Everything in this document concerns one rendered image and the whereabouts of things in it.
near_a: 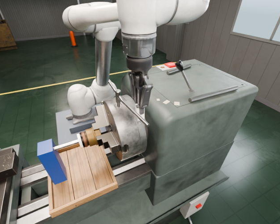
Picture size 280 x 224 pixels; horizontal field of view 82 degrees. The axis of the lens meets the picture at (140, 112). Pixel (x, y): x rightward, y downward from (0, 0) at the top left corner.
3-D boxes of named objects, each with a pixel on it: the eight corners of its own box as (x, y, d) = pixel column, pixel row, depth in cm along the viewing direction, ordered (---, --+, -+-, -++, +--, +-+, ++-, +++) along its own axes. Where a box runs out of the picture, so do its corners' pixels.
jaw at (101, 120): (113, 122, 84) (107, 101, 84) (115, 123, 80) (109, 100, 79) (92, 129, 80) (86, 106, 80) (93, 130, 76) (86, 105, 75)
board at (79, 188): (99, 139, 105) (98, 135, 103) (118, 187, 80) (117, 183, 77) (49, 156, 95) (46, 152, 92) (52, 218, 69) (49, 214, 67)
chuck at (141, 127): (122, 122, 106) (122, 82, 84) (144, 162, 87) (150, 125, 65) (117, 123, 105) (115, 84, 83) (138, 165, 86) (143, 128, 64)
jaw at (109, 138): (118, 128, 79) (127, 142, 69) (118, 136, 81) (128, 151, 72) (95, 135, 75) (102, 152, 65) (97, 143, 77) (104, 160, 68)
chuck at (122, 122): (117, 123, 105) (115, 84, 83) (138, 165, 86) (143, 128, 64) (103, 128, 102) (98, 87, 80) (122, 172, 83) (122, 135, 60)
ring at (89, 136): (96, 121, 80) (77, 126, 77) (102, 133, 73) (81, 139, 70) (99, 134, 85) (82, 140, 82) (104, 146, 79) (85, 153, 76)
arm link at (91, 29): (62, 1, 68) (93, 0, 74) (54, 7, 81) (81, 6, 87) (71, 35, 74) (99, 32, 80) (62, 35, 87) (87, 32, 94)
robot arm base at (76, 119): (65, 113, 139) (63, 108, 135) (91, 107, 146) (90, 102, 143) (67, 126, 125) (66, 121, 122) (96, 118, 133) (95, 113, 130)
